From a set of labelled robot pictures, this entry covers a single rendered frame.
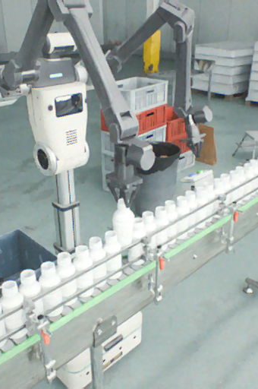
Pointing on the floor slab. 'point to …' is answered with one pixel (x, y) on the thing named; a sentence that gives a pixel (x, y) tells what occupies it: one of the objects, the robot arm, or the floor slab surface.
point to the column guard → (152, 54)
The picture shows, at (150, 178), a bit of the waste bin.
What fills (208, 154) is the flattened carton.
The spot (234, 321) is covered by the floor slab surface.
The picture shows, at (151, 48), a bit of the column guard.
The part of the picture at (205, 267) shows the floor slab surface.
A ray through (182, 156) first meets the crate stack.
